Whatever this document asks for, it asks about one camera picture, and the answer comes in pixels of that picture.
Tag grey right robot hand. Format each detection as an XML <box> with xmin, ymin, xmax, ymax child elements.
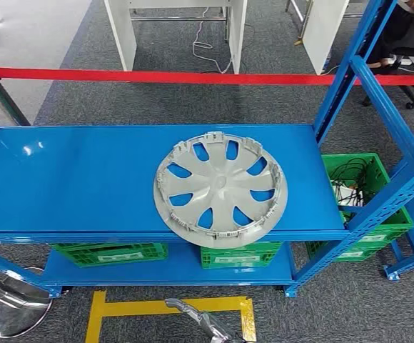
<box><xmin>164</xmin><ymin>298</ymin><xmax>247</xmax><ymax>343</ymax></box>

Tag grey plastic wheel hubcap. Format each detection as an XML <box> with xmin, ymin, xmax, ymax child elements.
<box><xmin>152</xmin><ymin>131</ymin><xmax>289</xmax><ymax>249</ymax></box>

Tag long blue metal shelf rack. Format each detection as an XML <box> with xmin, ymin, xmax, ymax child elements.
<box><xmin>0</xmin><ymin>0</ymin><xmax>414</xmax><ymax>299</ymax></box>

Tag green plastic crate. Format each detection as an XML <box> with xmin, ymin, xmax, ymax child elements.
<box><xmin>200</xmin><ymin>241</ymin><xmax>283</xmax><ymax>270</ymax></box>
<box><xmin>306</xmin><ymin>239</ymin><xmax>390</xmax><ymax>263</ymax></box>
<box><xmin>320</xmin><ymin>152</ymin><xmax>414</xmax><ymax>247</ymax></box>
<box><xmin>51</xmin><ymin>242</ymin><xmax>168</xmax><ymax>269</ymax></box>

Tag white power adapter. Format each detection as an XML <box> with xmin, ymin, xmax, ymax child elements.
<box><xmin>333</xmin><ymin>184</ymin><xmax>365</xmax><ymax>208</ymax></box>

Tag red barrier belt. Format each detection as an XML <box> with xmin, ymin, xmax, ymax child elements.
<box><xmin>0</xmin><ymin>66</ymin><xmax>414</xmax><ymax>87</ymax></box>

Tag chrome barrier stanchion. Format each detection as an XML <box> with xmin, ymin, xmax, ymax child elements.
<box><xmin>0</xmin><ymin>267</ymin><xmax>54</xmax><ymax>339</ymax></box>

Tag white desk with metal legs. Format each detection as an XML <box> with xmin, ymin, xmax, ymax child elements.
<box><xmin>285</xmin><ymin>0</ymin><xmax>351</xmax><ymax>76</ymax></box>

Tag black office chair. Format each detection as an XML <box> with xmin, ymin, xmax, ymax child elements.
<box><xmin>362</xmin><ymin>44</ymin><xmax>414</xmax><ymax>111</ymax></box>

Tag dark barrier stanchion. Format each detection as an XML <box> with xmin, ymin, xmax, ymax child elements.
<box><xmin>0</xmin><ymin>57</ymin><xmax>31</xmax><ymax>128</ymax></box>

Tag person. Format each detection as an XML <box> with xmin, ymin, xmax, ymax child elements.
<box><xmin>366</xmin><ymin>0</ymin><xmax>414</xmax><ymax>67</ymax></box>

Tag black cable bundle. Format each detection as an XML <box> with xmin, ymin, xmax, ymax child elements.
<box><xmin>329</xmin><ymin>158</ymin><xmax>377</xmax><ymax>207</ymax></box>

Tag white floor cable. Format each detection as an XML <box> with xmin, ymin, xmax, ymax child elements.
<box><xmin>192</xmin><ymin>6</ymin><xmax>235</xmax><ymax>74</ymax></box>

